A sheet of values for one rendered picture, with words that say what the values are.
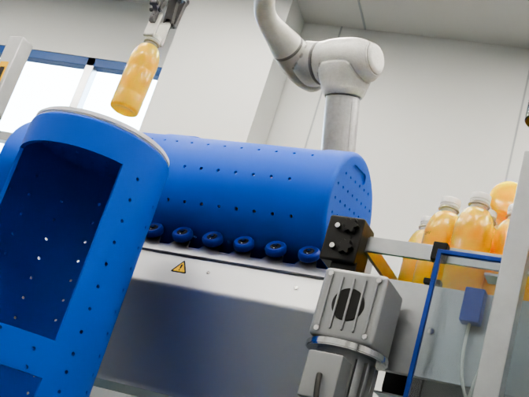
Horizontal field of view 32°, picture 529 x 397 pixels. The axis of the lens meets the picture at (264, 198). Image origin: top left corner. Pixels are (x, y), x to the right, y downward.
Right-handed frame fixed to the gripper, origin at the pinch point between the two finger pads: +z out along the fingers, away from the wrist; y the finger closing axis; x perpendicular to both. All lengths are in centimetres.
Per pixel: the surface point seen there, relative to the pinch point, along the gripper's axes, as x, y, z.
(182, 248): 31, 2, 57
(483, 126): 6, -286, -144
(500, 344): 105, 27, 73
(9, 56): -83, -36, -13
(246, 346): 52, 1, 75
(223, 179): 37, 5, 41
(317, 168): 57, 4, 36
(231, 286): 46, 4, 64
